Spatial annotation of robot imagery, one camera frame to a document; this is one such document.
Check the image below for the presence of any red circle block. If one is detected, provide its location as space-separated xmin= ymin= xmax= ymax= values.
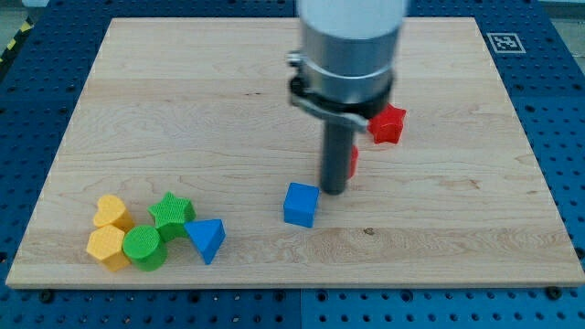
xmin=347 ymin=145 xmax=359 ymax=179

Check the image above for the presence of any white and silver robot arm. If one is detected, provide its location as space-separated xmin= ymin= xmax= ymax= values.
xmin=287 ymin=0 xmax=410 ymax=132

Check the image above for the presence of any light wooden board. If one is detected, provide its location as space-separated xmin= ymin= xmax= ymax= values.
xmin=6 ymin=17 xmax=584 ymax=290

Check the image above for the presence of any blue cube block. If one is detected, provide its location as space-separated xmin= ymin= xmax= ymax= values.
xmin=283 ymin=182 xmax=320 ymax=228

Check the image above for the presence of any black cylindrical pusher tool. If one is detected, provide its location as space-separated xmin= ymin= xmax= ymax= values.
xmin=320 ymin=122 xmax=354 ymax=196

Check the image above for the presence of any red star block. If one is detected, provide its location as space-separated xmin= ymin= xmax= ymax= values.
xmin=367 ymin=104 xmax=407 ymax=143

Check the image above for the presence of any blue triangle block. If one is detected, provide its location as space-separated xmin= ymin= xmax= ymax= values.
xmin=185 ymin=218 xmax=226 ymax=265

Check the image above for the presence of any green star block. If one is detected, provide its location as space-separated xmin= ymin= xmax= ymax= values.
xmin=147 ymin=192 xmax=197 ymax=242

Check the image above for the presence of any green cylinder block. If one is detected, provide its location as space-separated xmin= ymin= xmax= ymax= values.
xmin=122 ymin=225 xmax=167 ymax=271

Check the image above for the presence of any yellow heart block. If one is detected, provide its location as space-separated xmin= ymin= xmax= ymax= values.
xmin=92 ymin=195 xmax=135 ymax=232

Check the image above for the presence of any yellow hexagon block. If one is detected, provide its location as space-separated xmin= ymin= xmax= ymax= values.
xmin=86 ymin=225 xmax=131 ymax=271

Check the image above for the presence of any white fiducial marker tag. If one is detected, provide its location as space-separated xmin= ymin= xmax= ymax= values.
xmin=487 ymin=32 xmax=526 ymax=54

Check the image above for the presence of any yellow black hazard tape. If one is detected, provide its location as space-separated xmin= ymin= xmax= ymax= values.
xmin=1 ymin=17 xmax=34 ymax=65

